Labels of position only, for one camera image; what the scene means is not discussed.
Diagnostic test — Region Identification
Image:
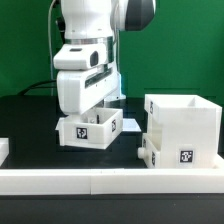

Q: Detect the white front drawer box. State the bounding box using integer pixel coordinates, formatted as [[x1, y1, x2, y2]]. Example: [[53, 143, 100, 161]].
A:
[[137, 133, 160, 169]]

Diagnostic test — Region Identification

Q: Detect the white drawer cabinet frame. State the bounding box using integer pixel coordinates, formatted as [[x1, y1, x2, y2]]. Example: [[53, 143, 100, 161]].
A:
[[144, 94, 222, 169]]

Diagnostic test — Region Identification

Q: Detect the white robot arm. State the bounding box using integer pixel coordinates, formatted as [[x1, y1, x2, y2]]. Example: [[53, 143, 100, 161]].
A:
[[53, 0, 156, 115]]

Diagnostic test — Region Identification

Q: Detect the white fence wall frame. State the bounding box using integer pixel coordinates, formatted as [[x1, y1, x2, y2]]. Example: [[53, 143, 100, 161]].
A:
[[0, 138, 224, 195]]

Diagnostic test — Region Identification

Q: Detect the black cable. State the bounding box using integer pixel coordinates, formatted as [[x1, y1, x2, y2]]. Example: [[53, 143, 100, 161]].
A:
[[18, 79, 58, 96]]

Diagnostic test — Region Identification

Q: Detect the white drawer box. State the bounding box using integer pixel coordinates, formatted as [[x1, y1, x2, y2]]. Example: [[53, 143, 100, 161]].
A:
[[137, 133, 160, 169], [56, 107, 123, 150]]

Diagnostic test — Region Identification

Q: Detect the white fiducial marker sheet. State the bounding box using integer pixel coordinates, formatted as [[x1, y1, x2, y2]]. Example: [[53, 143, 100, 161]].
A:
[[122, 118, 141, 132]]

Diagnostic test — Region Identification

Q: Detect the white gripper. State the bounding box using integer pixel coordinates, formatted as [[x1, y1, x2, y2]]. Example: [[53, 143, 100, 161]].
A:
[[57, 68, 118, 115]]

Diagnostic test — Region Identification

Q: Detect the white cable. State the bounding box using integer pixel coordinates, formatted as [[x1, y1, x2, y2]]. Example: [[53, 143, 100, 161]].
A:
[[47, 0, 61, 80]]

